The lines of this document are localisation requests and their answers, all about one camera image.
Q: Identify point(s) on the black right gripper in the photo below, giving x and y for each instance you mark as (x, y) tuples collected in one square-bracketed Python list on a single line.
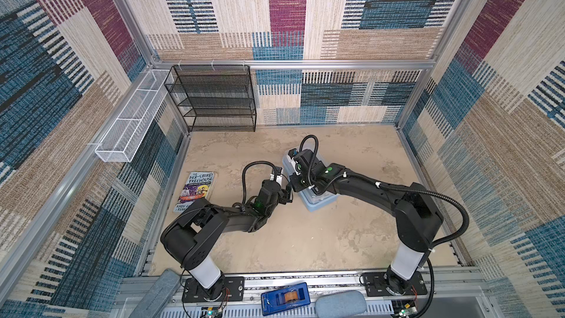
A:
[(295, 181)]

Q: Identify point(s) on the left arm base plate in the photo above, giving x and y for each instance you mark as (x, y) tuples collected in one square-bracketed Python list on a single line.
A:
[(231, 288)]

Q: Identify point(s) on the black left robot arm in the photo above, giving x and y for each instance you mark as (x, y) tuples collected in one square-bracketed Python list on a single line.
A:
[(190, 238)]

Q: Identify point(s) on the black wire mesh shelf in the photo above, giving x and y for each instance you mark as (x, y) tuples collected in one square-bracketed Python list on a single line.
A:
[(214, 98)]

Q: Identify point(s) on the blue plastic tool box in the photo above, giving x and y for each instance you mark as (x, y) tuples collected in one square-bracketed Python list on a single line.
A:
[(311, 201)]

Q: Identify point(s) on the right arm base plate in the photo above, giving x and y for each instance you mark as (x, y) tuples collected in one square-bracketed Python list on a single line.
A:
[(375, 283)]

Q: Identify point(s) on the colourful paperback book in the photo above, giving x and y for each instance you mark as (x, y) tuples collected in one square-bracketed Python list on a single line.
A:
[(197, 186)]

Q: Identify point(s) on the white wire mesh basket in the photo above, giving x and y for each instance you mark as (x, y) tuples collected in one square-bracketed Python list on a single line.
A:
[(122, 141)]

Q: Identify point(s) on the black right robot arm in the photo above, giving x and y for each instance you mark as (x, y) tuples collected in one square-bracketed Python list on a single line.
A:
[(417, 216)]

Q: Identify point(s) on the blue tape dispenser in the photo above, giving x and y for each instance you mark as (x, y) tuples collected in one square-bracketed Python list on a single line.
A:
[(285, 299)]

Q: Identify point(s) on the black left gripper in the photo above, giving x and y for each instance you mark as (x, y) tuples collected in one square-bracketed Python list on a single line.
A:
[(285, 195)]

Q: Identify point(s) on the grey foam pad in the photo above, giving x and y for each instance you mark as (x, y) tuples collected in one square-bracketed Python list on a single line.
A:
[(339, 305)]

